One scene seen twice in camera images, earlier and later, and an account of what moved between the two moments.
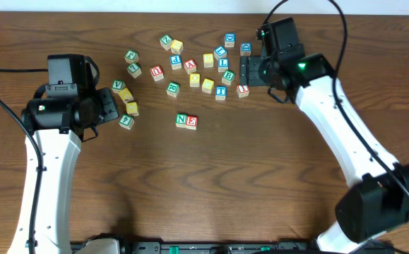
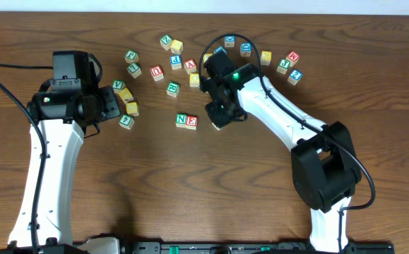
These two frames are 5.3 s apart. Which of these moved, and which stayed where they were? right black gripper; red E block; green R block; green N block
Moved: right black gripper
Stayed: green N block; red E block; green R block
